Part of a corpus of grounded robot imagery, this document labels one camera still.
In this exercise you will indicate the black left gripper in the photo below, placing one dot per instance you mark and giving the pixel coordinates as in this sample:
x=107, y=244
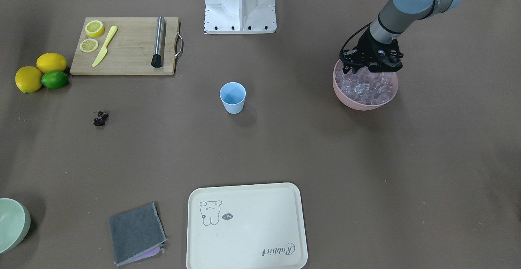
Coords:
x=367, y=45

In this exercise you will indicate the dark red cherries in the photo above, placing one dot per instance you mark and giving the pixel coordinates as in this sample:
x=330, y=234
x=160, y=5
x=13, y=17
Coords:
x=100, y=120

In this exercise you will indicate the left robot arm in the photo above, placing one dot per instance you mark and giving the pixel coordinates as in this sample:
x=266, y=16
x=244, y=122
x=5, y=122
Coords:
x=397, y=15

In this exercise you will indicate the clear ice cubes pile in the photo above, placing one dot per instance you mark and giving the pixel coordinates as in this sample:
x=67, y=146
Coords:
x=364, y=86

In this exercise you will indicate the light blue cup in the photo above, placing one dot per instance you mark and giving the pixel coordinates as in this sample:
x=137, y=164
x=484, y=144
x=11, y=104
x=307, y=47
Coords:
x=233, y=96

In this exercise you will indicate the pink bowl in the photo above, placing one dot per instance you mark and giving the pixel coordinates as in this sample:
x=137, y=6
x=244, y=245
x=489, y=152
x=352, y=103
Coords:
x=364, y=98

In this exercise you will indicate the cream rabbit tray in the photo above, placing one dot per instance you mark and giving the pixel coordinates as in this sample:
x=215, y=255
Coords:
x=254, y=226

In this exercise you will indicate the steel muddler black tip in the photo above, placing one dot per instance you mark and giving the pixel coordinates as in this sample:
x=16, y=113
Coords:
x=157, y=58

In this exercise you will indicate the bamboo cutting board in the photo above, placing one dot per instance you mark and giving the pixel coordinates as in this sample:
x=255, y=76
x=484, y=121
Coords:
x=131, y=49

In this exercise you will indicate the yellow plastic knife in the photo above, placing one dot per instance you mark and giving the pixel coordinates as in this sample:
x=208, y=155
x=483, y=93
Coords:
x=104, y=49

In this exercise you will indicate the lemon half upper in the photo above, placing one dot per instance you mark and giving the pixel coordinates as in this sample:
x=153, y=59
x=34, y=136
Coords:
x=94, y=28

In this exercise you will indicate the lemon half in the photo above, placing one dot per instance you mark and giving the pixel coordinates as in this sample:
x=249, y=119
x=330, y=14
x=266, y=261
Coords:
x=88, y=45
x=94, y=28

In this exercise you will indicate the lemon half lower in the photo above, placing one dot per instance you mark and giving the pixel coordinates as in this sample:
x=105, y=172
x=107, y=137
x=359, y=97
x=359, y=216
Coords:
x=88, y=45

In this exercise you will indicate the grey folded cloth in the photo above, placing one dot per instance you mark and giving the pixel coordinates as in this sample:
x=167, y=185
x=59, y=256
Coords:
x=136, y=234

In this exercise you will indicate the green lime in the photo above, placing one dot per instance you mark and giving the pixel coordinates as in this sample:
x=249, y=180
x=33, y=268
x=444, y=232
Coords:
x=54, y=79

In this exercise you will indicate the yellow lemon near board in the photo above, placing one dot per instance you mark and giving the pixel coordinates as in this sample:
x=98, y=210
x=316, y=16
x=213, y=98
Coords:
x=51, y=62

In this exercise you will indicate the yellow lemon outer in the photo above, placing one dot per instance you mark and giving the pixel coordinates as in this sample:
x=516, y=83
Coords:
x=28, y=79

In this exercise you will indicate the mint green bowl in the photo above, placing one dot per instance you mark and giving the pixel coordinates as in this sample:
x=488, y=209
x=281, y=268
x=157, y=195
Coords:
x=15, y=221

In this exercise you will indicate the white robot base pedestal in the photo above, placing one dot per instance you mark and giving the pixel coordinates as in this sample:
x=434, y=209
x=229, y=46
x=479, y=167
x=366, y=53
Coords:
x=240, y=17

